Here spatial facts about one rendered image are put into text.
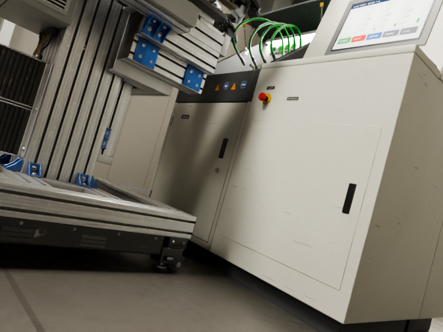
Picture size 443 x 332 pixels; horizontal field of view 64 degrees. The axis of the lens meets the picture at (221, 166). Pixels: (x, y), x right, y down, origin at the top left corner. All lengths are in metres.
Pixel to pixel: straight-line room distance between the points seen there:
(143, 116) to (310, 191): 2.46
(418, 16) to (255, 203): 1.01
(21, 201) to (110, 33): 0.73
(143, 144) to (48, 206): 2.48
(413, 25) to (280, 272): 1.12
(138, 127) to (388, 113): 2.64
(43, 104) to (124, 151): 2.12
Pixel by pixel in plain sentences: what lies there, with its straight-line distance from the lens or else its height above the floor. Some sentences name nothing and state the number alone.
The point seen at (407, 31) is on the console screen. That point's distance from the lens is 1.72.
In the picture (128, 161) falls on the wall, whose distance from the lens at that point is 3.50.
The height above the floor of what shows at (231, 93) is 0.83.
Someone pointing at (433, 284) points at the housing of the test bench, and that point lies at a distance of 1.80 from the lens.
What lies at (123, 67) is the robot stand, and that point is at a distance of 1.45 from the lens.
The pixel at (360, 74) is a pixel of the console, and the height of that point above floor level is 0.88.
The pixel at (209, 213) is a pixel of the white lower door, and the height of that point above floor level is 0.23.
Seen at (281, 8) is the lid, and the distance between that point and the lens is 2.52.
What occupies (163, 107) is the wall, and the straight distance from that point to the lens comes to 3.64.
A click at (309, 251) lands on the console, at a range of 1.30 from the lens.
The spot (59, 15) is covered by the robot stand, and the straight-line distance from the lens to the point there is 1.40.
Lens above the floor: 0.38
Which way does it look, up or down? 3 degrees up
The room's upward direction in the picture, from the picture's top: 16 degrees clockwise
